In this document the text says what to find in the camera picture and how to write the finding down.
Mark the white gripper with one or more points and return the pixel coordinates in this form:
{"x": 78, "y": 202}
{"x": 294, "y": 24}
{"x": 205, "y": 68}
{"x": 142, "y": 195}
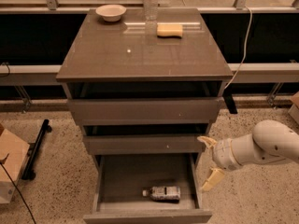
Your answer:
{"x": 222, "y": 154}

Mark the plastic bottle with label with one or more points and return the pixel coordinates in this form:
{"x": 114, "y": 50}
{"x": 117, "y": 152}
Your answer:
{"x": 163, "y": 193}

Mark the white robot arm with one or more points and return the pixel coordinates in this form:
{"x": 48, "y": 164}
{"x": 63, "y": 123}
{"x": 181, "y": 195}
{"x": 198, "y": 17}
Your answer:
{"x": 270, "y": 142}

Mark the grey top drawer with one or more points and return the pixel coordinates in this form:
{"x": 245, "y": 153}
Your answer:
{"x": 144, "y": 103}

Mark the grey drawer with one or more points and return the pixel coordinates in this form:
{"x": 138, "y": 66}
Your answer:
{"x": 122, "y": 178}
{"x": 144, "y": 103}
{"x": 144, "y": 139}

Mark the grey bottom drawer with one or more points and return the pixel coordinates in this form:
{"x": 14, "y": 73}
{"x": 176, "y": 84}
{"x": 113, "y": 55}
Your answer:
{"x": 122, "y": 178}

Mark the grey drawer cabinet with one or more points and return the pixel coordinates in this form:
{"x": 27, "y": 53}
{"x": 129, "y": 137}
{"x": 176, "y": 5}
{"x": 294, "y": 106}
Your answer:
{"x": 129, "y": 50}

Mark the grey middle drawer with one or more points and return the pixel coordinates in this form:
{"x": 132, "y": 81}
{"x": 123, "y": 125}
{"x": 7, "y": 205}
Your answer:
{"x": 144, "y": 139}

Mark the clear water bottle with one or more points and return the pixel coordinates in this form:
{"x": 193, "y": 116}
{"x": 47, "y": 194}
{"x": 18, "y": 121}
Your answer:
{"x": 150, "y": 9}

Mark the cardboard box right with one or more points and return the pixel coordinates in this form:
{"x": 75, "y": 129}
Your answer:
{"x": 294, "y": 110}

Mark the cardboard box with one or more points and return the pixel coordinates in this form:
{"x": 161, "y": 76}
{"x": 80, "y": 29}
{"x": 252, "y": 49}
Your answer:
{"x": 294, "y": 110}
{"x": 13, "y": 153}

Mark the yellow sponge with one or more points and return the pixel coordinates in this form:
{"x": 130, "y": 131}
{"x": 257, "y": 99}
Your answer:
{"x": 169, "y": 30}

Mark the white ceramic bowl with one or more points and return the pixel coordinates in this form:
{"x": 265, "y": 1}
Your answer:
{"x": 111, "y": 13}

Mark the cardboard box left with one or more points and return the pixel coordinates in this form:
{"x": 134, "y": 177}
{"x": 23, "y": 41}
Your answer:
{"x": 13, "y": 153}

